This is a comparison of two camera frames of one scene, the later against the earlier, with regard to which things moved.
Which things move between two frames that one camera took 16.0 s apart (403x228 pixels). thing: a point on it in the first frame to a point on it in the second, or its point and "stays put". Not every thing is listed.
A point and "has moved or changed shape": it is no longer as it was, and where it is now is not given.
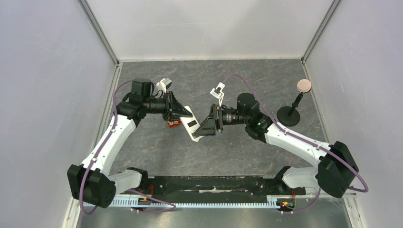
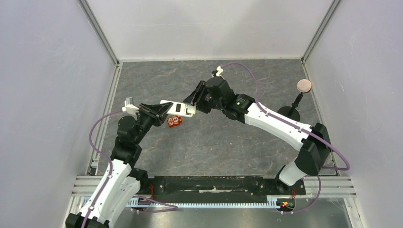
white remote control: x=191 y=124 has moved or changed shape
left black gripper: x=174 y=108 to x=157 y=112
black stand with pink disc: x=289 y=116 stays put
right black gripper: x=216 y=116 to x=204 y=97
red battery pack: x=174 y=123 stays put
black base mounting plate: x=219 y=185 stays put
